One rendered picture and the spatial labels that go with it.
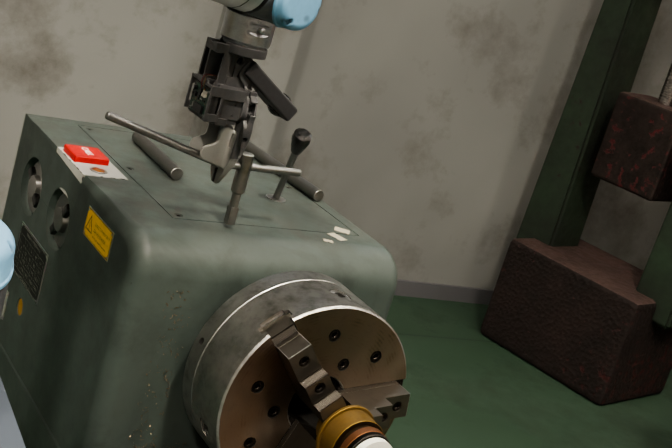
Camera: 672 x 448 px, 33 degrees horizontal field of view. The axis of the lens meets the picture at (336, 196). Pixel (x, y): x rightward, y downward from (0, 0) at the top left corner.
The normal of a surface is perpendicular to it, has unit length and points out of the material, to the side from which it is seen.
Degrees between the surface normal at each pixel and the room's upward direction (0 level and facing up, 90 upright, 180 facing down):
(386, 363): 90
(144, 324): 90
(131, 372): 90
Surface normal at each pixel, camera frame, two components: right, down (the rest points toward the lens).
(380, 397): 0.15, -0.93
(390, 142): 0.42, 0.35
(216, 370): -0.75, -0.28
